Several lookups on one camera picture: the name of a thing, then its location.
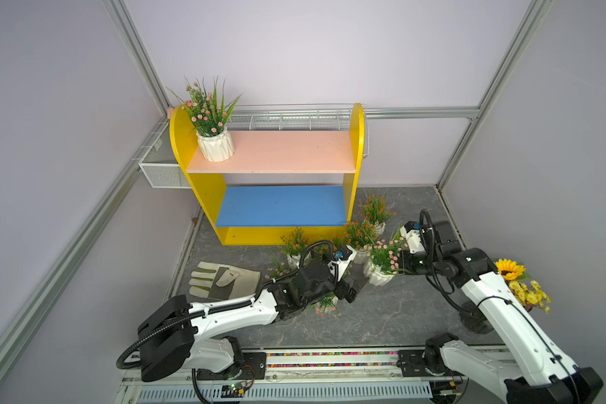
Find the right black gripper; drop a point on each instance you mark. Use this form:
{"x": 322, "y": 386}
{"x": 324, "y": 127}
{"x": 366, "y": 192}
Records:
{"x": 404, "y": 255}

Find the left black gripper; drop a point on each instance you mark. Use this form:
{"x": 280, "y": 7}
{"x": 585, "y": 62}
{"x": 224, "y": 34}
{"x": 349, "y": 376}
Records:
{"x": 342, "y": 292}

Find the pink flower pot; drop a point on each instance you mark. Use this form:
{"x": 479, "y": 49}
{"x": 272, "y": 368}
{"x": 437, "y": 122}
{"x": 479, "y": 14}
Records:
{"x": 282, "y": 265}
{"x": 326, "y": 305}
{"x": 383, "y": 260}
{"x": 209, "y": 114}

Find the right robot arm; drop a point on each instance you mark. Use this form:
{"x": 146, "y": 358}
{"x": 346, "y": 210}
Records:
{"x": 470, "y": 282}

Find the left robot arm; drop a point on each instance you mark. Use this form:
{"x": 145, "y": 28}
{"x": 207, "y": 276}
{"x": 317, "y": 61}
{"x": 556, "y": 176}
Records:
{"x": 182, "y": 335}

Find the yellow rack with shelves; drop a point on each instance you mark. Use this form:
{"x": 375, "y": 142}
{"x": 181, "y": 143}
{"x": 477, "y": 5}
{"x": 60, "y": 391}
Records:
{"x": 276, "y": 181}

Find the orange flower pot middle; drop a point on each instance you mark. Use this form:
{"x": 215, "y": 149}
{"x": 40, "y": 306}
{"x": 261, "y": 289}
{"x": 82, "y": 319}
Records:
{"x": 322, "y": 251}

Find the orange flower pot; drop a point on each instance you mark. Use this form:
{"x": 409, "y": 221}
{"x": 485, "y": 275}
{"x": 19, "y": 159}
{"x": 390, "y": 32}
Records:
{"x": 293, "y": 245}
{"x": 361, "y": 237}
{"x": 322, "y": 251}
{"x": 375, "y": 212}

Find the orange flower pot left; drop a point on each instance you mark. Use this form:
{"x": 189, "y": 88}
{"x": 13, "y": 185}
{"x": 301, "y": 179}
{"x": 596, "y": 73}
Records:
{"x": 293, "y": 245}

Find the orange flower pot far right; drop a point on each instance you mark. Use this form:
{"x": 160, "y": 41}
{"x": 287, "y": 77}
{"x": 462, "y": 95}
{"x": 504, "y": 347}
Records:
{"x": 375, "y": 212}

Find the sunflower bouquet in basket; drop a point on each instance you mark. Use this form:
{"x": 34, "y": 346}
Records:
{"x": 523, "y": 286}

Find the beige gardening glove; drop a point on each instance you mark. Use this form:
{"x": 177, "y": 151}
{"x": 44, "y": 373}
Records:
{"x": 222, "y": 282}

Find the white mesh basket left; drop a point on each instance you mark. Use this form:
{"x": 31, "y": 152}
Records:
{"x": 157, "y": 162}

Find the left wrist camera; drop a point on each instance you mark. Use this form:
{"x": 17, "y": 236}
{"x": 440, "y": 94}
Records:
{"x": 342, "y": 259}

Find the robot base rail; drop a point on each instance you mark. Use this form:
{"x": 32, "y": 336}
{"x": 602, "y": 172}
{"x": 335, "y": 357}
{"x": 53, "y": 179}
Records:
{"x": 309, "y": 375}

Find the white wire basket rear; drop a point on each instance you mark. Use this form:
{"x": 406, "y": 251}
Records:
{"x": 292, "y": 117}

